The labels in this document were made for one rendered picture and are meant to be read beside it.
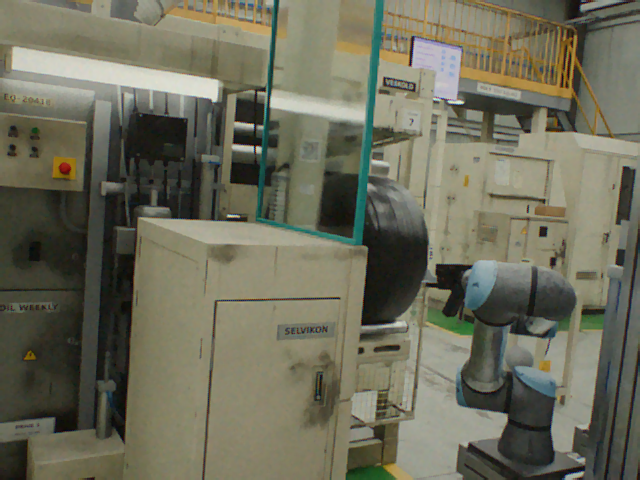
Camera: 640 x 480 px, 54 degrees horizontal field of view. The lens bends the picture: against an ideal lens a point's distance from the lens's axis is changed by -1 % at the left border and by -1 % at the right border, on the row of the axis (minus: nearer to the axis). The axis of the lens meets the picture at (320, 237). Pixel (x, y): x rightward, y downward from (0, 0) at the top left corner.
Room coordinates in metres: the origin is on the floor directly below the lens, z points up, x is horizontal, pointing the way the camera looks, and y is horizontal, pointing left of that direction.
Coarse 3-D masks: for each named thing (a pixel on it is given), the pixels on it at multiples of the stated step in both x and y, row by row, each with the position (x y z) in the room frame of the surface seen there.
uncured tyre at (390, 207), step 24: (384, 192) 2.19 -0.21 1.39; (408, 192) 2.26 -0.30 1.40; (384, 216) 2.10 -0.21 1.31; (408, 216) 2.16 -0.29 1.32; (384, 240) 2.07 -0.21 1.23; (408, 240) 2.12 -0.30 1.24; (384, 264) 2.07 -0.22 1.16; (408, 264) 2.12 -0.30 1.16; (384, 288) 2.09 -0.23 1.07; (408, 288) 2.14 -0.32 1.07; (384, 312) 2.17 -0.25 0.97
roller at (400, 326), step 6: (366, 324) 2.20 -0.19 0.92; (372, 324) 2.21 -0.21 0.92; (378, 324) 2.22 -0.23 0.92; (384, 324) 2.23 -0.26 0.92; (390, 324) 2.25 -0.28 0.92; (396, 324) 2.26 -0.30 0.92; (402, 324) 2.27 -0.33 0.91; (360, 330) 2.17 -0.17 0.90; (366, 330) 2.18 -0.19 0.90; (372, 330) 2.20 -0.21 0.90; (378, 330) 2.21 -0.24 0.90; (384, 330) 2.23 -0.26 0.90; (390, 330) 2.24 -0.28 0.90; (396, 330) 2.26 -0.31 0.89; (402, 330) 2.27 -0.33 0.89
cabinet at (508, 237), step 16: (480, 224) 6.82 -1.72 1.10; (496, 224) 6.61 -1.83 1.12; (512, 224) 6.48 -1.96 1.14; (528, 224) 6.58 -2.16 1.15; (544, 224) 6.69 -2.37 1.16; (560, 224) 6.80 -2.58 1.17; (480, 240) 6.80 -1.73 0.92; (496, 240) 6.58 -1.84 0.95; (512, 240) 6.49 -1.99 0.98; (528, 240) 6.60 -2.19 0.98; (544, 240) 6.70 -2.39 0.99; (560, 240) 6.81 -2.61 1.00; (480, 256) 6.77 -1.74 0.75; (496, 256) 6.56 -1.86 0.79; (512, 256) 6.51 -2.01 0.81; (528, 256) 6.61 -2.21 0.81; (544, 256) 6.72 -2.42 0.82; (560, 256) 6.83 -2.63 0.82; (560, 272) 6.84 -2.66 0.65; (464, 304) 6.92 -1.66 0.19; (464, 320) 6.92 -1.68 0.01
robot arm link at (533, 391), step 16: (528, 368) 1.69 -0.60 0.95; (512, 384) 1.63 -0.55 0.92; (528, 384) 1.61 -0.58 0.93; (544, 384) 1.61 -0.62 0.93; (512, 400) 1.62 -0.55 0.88; (528, 400) 1.61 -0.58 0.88; (544, 400) 1.61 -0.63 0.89; (512, 416) 1.64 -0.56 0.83; (528, 416) 1.61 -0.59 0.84; (544, 416) 1.61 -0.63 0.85
